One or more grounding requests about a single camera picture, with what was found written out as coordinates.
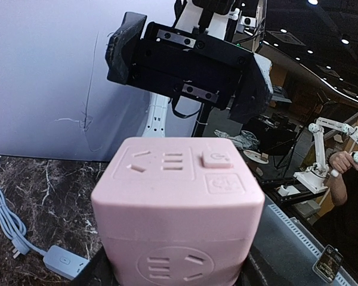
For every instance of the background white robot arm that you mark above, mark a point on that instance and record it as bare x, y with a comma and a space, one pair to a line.
309, 184

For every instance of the background person forearm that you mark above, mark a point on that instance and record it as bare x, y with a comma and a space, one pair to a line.
338, 190

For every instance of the background person hand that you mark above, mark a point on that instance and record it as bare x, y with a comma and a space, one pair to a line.
342, 161

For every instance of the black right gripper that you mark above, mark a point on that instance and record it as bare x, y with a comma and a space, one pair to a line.
175, 63

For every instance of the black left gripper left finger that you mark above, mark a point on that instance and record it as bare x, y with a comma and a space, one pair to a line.
97, 272

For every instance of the blue power strip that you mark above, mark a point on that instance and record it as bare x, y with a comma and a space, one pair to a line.
63, 262

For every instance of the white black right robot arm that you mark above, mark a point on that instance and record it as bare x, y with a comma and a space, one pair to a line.
221, 19

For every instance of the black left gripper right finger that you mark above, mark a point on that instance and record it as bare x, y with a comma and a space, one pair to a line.
251, 274

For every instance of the white cable duct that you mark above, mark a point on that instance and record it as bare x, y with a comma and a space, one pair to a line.
289, 247

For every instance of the pink cube socket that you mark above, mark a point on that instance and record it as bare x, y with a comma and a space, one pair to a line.
177, 211

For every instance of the small black device label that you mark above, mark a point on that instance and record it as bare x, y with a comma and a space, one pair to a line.
328, 264

